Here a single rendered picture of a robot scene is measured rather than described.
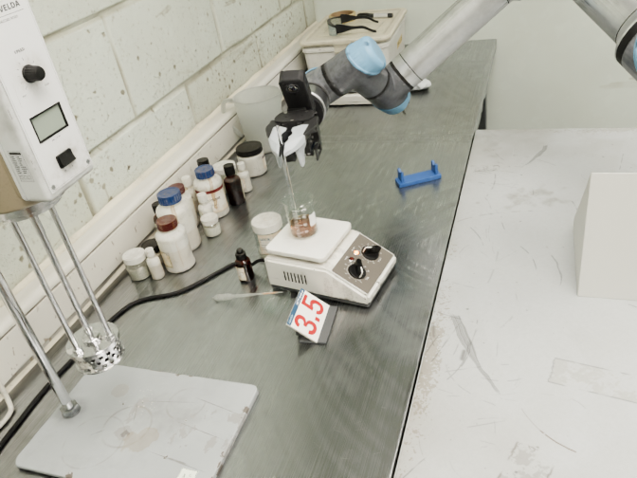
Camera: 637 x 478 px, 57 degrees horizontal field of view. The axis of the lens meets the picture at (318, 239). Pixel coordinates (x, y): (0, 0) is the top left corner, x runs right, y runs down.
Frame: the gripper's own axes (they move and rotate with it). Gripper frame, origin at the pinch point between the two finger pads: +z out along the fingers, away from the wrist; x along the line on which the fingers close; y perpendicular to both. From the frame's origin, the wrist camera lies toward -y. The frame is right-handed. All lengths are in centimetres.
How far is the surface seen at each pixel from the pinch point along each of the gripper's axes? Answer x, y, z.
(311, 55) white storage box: 17, 18, -107
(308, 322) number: -3.4, 23.5, 16.6
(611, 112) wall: -85, 58, -133
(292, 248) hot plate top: 0.4, 16.9, 5.0
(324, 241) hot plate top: -5.0, 17.0, 2.9
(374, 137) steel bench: -7, 27, -59
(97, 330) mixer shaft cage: 18.7, 7.3, 35.4
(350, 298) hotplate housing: -9.5, 23.8, 10.3
